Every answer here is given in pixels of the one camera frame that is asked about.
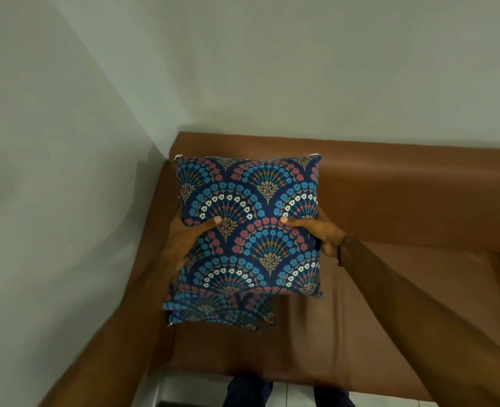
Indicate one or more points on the person's right thumb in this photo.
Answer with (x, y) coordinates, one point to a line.
(298, 223)

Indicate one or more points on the person's left forearm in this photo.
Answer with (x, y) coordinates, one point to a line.
(114, 334)

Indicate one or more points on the person's right hand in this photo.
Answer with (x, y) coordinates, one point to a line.
(324, 233)

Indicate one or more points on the blue floral patterned cushion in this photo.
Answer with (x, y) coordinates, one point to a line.
(216, 311)
(250, 226)

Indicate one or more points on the person's right forearm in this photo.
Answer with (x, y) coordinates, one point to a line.
(428, 330)

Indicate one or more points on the person's left thumb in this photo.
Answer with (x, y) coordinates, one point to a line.
(205, 224)

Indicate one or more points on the brown leather sofa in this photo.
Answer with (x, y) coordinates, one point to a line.
(402, 250)

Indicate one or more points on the person's dark trouser legs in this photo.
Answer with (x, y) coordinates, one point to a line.
(250, 392)

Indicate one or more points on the person's left hand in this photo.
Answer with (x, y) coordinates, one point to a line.
(182, 239)

